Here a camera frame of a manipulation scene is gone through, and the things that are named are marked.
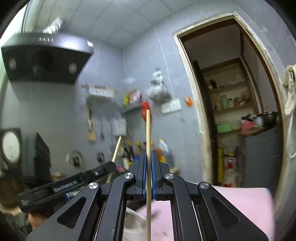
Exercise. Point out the pink floral tablecloth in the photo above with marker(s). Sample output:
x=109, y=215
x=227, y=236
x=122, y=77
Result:
x=231, y=208

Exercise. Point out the white wall socket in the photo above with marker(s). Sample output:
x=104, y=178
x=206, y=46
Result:
x=171, y=106

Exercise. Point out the pink cloth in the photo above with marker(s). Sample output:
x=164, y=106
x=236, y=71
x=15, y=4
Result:
x=247, y=125

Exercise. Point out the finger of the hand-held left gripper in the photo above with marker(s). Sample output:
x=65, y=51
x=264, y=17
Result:
x=101, y=170

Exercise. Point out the dark wooden door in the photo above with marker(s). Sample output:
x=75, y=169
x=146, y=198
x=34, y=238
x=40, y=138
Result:
x=208, y=139

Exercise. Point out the white wall box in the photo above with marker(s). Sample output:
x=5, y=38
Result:
x=118, y=126

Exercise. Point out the red plastic bag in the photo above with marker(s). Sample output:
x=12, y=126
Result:
x=144, y=109

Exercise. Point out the white wall basket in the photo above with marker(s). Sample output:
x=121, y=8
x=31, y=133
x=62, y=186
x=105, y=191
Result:
x=101, y=92

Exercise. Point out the white door frame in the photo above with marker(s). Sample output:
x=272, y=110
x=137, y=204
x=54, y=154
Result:
x=203, y=129

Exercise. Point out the black wall outlet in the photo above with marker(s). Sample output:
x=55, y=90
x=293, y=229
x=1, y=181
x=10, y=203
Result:
x=100, y=157
x=76, y=161

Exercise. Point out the wooden shelf unit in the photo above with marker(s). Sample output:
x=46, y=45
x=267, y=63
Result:
x=231, y=88

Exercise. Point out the cooking oil jug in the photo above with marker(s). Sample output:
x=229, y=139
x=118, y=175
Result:
x=164, y=150

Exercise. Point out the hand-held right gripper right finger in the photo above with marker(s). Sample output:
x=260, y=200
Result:
x=153, y=176

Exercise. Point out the grey fridge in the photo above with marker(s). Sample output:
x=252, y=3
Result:
x=261, y=157

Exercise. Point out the grey wall rack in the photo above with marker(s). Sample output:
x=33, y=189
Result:
x=130, y=107

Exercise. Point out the dark cooking pot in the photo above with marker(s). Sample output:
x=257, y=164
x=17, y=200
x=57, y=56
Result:
x=270, y=118

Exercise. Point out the yellow snack packet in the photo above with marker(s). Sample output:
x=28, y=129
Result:
x=126, y=98

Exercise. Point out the red snack packet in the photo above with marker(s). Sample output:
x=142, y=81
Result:
x=135, y=96

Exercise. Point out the wooden knife block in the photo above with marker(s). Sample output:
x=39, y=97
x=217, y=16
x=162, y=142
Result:
x=91, y=129

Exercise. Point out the orange plug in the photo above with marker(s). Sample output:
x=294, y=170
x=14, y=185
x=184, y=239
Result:
x=189, y=101

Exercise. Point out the clear bag of dried goods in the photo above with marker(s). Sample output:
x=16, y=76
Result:
x=158, y=91

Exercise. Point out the black range hood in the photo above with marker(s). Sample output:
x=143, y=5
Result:
x=46, y=58

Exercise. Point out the yellow bottle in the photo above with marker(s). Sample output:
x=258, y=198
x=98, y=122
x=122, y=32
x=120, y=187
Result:
x=220, y=164

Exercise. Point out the small metal pot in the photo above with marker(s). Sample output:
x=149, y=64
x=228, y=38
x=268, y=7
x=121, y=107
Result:
x=256, y=121

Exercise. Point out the person's left hand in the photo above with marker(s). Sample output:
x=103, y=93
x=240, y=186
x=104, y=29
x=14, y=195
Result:
x=41, y=220

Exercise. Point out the mint green canister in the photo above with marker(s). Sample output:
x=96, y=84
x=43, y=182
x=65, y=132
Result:
x=224, y=101

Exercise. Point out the green box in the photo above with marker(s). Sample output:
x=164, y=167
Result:
x=223, y=128

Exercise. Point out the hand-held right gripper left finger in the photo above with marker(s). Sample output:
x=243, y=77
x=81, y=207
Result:
x=144, y=176

